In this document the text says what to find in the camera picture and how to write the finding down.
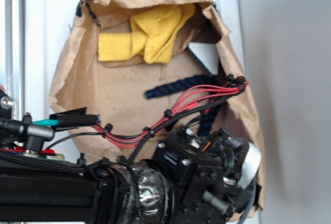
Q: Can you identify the shiny metal triangular block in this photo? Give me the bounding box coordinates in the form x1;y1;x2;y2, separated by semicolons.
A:
188;42;220;76

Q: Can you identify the brown paper bag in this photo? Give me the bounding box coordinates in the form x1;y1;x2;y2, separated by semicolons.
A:
49;0;266;223

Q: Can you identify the yellow microfiber cloth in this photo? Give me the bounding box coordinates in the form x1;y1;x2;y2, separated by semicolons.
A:
98;4;196;64

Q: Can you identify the black mounting bracket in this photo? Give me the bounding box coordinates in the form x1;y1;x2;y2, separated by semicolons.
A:
0;84;14;120

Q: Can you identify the white plastic tray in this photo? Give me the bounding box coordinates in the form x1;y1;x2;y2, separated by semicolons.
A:
25;0;245;162

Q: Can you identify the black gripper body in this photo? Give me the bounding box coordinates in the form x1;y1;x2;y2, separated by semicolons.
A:
151;129;261;223

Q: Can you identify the red and black cable bundle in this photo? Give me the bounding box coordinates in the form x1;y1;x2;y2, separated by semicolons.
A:
43;73;249;168

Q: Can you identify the dark blue rope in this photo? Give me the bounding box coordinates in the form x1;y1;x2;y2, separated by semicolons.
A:
144;74;222;137

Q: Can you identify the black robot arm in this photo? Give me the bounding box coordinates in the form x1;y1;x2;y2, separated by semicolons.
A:
1;116;261;223

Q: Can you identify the aluminium frame rail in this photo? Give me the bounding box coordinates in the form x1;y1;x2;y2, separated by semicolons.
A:
1;0;25;119

